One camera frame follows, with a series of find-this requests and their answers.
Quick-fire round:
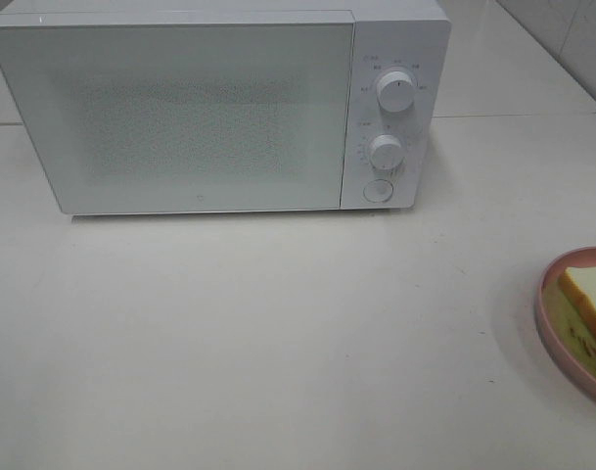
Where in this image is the round white door button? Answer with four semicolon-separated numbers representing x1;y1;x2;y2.
363;179;393;203

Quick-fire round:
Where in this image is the lower white timer knob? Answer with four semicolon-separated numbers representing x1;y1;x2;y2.
367;134;405;170

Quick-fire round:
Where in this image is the pink round plate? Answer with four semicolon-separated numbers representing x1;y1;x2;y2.
534;247;596;401

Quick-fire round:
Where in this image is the upper white power knob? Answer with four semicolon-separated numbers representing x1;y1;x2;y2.
376;68;417;113

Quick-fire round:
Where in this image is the white microwave oven body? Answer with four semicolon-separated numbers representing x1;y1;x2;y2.
0;1;451;213

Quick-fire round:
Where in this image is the white microwave door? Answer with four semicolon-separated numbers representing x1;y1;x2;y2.
0;23;353;215

